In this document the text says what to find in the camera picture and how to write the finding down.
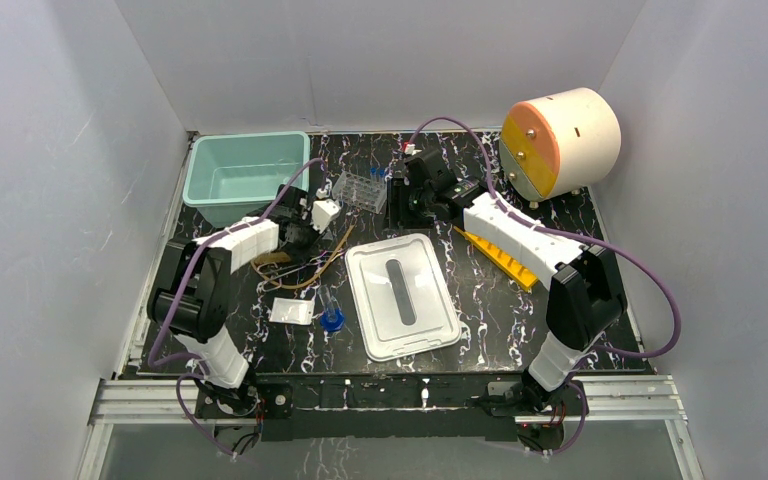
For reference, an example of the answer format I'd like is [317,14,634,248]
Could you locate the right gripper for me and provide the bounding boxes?
[380,179,434,231]

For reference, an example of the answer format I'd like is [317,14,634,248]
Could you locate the brown bristle tube brush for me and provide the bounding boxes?
[251,251,292,266]

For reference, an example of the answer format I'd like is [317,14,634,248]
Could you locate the clear plastic well plate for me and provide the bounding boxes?
[331,171,387,214]

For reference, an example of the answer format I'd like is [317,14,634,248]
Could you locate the clear test tube blue cap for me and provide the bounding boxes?
[369,167,387,186]

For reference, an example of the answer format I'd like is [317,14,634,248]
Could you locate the blue capped clear tube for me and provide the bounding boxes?
[318,285,345,333]

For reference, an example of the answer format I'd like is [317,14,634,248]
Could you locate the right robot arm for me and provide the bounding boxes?
[386,149,627,414]

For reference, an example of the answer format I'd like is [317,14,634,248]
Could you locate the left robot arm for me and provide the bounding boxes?
[146,185,340,416]

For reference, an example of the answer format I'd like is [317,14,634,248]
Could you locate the metal crucible tongs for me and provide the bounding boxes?
[261,257,326,292]

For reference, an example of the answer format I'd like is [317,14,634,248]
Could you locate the small white plastic bag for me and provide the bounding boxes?
[269,298,315,326]

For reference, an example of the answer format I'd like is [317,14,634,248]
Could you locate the teal plastic bin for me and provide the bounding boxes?
[182,131,310,228]

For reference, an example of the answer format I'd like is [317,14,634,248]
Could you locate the white plastic box lid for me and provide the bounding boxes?
[345,233,461,362]

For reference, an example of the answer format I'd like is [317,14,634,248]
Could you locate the yellow test tube rack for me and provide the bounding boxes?
[454,226,539,292]

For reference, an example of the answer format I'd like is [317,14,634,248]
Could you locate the cylindrical drawer cabinet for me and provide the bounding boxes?
[500,88,622,205]

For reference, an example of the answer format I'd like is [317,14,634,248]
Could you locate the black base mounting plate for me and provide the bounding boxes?
[195,372,591,452]

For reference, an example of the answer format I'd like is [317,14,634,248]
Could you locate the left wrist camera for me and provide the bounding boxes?
[310,187,341,233]

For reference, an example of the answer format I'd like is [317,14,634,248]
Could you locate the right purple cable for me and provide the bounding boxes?
[403,116,683,360]

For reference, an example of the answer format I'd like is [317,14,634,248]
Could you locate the aluminium frame rail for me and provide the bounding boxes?
[89,375,688,425]

